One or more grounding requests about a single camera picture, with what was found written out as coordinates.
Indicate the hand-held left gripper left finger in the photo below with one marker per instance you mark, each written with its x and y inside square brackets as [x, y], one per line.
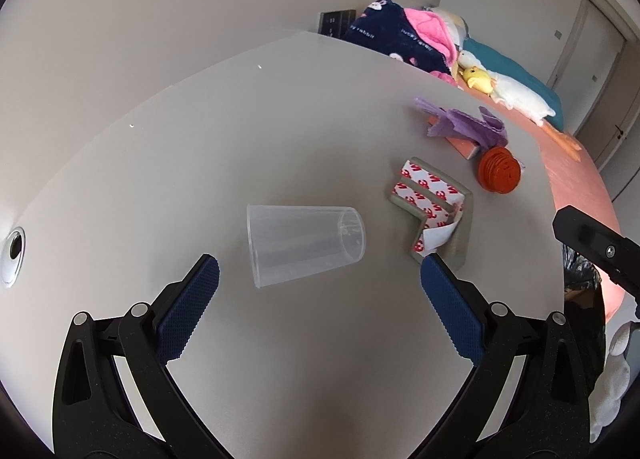
[192, 309]

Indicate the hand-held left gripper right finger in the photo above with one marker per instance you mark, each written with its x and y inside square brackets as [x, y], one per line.
[450, 309]

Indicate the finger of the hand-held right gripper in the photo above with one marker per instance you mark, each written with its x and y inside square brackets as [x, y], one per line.
[600, 249]

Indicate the black trash bag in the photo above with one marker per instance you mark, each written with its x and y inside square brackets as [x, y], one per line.
[582, 329]

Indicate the clear plastic cup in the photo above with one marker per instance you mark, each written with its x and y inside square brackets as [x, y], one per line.
[300, 244]

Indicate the pink bed sheet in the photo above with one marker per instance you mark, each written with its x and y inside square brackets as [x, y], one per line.
[575, 179]

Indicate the white fluffy cloth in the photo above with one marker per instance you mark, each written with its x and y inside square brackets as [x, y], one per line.
[615, 374]

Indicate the orange ridged round object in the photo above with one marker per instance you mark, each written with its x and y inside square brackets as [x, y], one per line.
[500, 171]

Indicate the orange rectangular block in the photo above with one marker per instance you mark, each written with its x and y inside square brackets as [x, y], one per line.
[467, 149]

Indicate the white goose plush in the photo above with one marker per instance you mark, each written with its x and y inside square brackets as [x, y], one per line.
[515, 94]

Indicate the purple cloth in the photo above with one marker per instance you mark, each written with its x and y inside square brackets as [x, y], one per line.
[460, 124]

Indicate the white plush toy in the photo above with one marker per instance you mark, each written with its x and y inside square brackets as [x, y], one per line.
[505, 64]

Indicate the yellow duck plush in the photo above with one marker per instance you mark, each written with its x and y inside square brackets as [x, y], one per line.
[477, 79]

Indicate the white wardrobe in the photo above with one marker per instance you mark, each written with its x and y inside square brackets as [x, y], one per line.
[600, 39]

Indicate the white and pink printed blanket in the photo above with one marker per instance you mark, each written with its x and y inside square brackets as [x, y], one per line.
[452, 21]

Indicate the navy and pink fleece blanket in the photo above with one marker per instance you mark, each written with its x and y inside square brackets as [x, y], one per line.
[390, 34]

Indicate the grey bracket with red-white tape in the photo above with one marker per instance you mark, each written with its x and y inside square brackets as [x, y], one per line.
[430, 199]

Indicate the black wall socket panel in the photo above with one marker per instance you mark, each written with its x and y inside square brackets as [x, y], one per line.
[332, 23]

